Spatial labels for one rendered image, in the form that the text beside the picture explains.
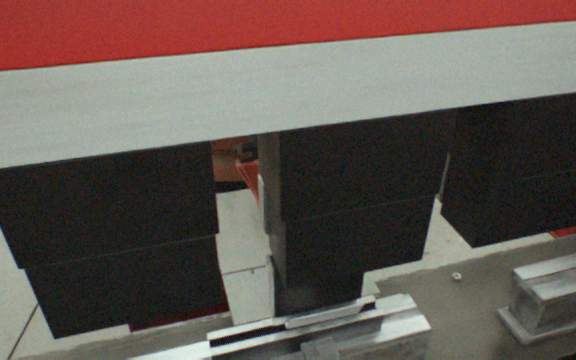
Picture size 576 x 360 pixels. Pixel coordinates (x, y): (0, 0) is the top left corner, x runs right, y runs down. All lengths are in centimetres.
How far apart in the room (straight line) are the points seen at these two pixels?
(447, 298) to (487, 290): 7
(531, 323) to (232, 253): 43
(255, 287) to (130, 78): 35
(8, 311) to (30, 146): 186
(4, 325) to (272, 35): 192
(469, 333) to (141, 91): 58
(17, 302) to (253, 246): 165
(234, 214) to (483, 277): 42
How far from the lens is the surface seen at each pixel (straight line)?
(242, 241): 64
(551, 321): 76
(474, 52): 39
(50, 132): 33
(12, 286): 228
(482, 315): 77
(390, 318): 60
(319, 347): 52
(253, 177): 62
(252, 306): 56
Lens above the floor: 142
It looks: 33 degrees down
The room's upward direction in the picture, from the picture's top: straight up
